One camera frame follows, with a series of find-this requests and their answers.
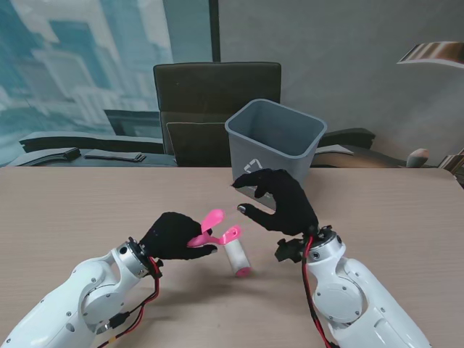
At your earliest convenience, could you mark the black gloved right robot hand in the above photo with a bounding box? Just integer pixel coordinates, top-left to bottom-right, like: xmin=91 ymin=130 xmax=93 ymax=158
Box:
xmin=231 ymin=168 xmax=320 ymax=236

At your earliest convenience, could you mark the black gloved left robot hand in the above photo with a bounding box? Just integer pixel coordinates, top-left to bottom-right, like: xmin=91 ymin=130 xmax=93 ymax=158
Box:
xmin=139 ymin=212 xmax=218 ymax=261

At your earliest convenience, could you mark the pink lint roller handle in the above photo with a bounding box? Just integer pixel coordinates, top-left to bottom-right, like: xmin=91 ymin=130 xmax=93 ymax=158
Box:
xmin=186 ymin=208 xmax=242 ymax=249

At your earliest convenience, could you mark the white lint roll refill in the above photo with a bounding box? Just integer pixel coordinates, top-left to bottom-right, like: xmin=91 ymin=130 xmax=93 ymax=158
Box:
xmin=223 ymin=239 xmax=252 ymax=278

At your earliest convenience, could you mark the grey plastic waste bin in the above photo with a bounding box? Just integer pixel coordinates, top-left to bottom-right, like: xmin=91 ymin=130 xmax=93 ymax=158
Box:
xmin=224 ymin=98 xmax=328 ymax=211

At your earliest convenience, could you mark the black armrest chair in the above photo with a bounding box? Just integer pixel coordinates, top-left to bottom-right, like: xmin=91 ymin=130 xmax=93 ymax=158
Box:
xmin=313 ymin=127 xmax=410 ymax=168

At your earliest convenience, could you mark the dark brown office chair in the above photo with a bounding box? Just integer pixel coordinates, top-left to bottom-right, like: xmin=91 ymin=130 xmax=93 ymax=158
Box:
xmin=152 ymin=62 xmax=283 ymax=168

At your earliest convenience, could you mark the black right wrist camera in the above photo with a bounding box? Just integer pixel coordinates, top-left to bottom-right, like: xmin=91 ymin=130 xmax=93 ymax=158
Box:
xmin=275 ymin=237 xmax=305 ymax=263

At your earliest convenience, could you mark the red and black cable bundle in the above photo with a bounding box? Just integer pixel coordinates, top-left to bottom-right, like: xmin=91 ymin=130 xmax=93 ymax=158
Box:
xmin=96 ymin=257 xmax=164 ymax=345
xmin=301 ymin=235 xmax=340 ymax=348

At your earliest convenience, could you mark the flat black strap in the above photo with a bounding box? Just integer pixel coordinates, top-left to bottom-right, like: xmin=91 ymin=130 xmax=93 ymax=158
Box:
xmin=83 ymin=152 xmax=147 ymax=162

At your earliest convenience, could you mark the black strap buckle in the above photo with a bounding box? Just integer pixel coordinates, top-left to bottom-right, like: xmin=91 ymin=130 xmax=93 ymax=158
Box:
xmin=54 ymin=146 xmax=81 ymax=161

